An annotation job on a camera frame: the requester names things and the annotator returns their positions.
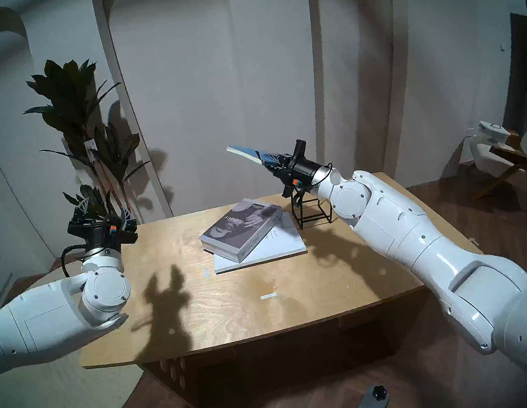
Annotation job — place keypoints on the white paperback book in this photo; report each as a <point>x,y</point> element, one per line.
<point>281,248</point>

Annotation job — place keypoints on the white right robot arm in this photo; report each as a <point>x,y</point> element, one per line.
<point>425,239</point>

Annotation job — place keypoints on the blue notebook with ribbon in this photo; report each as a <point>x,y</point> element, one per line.
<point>247,152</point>

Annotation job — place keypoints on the long white tape strip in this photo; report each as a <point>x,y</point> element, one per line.
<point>269,295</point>

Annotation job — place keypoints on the round cream rug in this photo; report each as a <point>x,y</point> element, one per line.
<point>51,401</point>

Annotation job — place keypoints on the grey photo cover book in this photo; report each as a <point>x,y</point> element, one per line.
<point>242,229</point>

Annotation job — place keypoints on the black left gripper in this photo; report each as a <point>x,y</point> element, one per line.
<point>101,238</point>

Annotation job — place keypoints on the short white tape strip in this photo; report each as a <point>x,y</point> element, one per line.
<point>206,273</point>

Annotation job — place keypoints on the white plant tag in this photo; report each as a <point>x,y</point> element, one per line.
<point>91,149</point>

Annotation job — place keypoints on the black star knob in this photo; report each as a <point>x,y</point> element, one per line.
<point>380,392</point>

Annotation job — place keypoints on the tall green potted plant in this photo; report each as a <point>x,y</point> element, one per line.
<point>70,98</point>

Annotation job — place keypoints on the white floor tape cross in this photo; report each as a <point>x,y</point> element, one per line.
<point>474,241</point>

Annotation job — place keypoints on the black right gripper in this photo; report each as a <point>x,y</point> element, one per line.
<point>305,171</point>

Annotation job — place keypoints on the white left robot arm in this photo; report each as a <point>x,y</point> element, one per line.
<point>37,319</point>

